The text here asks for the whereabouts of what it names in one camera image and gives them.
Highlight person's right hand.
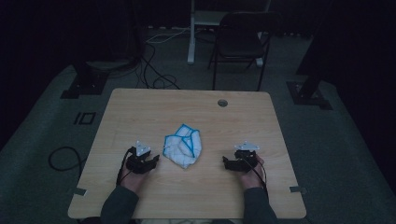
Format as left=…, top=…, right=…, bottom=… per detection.
left=238, top=154, right=266, bottom=190

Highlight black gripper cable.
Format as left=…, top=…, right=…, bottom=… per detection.
left=244, top=158, right=269, bottom=198
left=116, top=147, right=137, bottom=187

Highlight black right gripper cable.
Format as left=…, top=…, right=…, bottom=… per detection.
left=244, top=158, right=269, bottom=198

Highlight black looped floor cable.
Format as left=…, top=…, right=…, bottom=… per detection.
left=48, top=146, right=84, bottom=177

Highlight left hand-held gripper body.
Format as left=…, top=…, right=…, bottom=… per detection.
left=125, top=140, right=154, bottom=175

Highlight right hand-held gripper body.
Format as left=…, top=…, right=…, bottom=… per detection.
left=233, top=141, right=261, bottom=174

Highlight black tangled floor cables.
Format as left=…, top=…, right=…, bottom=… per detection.
left=135, top=42, right=181, bottom=91

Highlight black stand with base plate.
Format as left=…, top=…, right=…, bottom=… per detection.
left=60, top=59, right=110, bottom=100
left=286, top=0, right=333, bottom=111

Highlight person's left hand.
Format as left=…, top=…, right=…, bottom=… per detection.
left=120, top=163, right=149, bottom=196

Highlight black folding chair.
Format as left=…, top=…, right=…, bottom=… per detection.
left=207, top=11, right=283, bottom=92

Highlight white floor cable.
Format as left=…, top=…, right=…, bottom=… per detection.
left=145, top=27, right=191, bottom=45

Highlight white cloth with blue edge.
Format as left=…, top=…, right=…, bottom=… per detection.
left=163, top=123, right=203, bottom=170

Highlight white desk frame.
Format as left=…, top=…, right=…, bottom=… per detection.
left=187, top=0, right=273, bottom=68

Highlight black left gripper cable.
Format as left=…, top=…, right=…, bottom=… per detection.
left=116, top=147, right=137, bottom=187

